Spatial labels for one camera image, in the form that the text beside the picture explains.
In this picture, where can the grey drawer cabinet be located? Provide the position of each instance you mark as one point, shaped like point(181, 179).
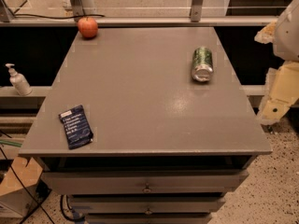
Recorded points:
point(146, 112)

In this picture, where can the cardboard box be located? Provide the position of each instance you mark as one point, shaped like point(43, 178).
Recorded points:
point(18, 187)

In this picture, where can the dark blue snack packet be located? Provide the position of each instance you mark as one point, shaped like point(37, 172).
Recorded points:
point(76, 127)

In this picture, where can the metal bracket post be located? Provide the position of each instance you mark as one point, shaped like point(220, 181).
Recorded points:
point(196, 10)
point(77, 8)

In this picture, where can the bottom drawer front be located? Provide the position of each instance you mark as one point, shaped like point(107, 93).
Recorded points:
point(149, 219)

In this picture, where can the white pump dispenser bottle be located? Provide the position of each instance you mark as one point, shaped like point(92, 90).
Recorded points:
point(18, 81)

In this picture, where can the left metal bracket post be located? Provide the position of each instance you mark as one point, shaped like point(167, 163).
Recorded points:
point(77, 8)

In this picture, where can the top drawer front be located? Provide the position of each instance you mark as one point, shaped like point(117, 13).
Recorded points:
point(91, 183)

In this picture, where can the green soda can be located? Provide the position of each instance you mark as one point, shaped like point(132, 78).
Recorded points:
point(202, 64)

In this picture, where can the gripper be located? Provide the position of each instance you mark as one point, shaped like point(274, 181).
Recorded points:
point(288, 36)

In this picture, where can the green tube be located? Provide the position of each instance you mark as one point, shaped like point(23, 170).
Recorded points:
point(10, 143)

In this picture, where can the drawer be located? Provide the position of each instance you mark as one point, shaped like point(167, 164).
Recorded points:
point(147, 204)
point(149, 219)
point(91, 183)

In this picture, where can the middle drawer front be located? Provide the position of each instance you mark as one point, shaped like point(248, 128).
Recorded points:
point(147, 204)

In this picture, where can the red apple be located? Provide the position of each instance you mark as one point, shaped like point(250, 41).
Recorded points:
point(88, 27)

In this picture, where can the right metal bracket post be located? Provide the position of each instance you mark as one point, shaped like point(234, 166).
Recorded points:
point(196, 10)

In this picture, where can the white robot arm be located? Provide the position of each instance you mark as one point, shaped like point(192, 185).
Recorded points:
point(284, 34)

